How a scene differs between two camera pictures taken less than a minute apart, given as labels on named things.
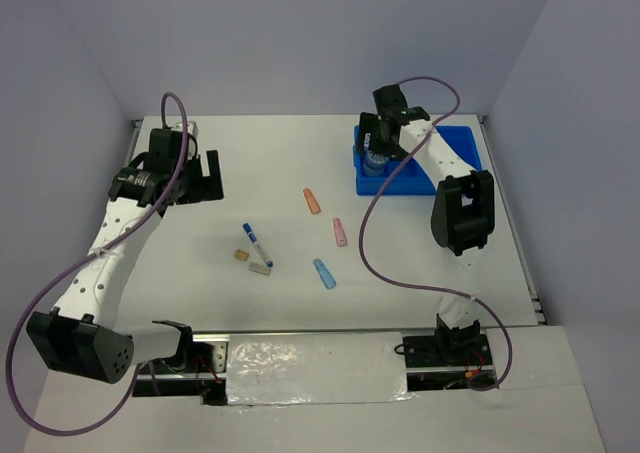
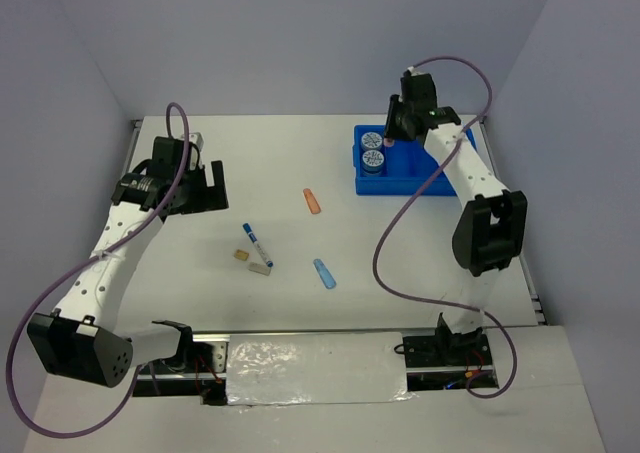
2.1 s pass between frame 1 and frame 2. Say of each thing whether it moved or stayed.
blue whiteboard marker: stayed
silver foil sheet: stayed
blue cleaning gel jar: stayed
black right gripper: moved
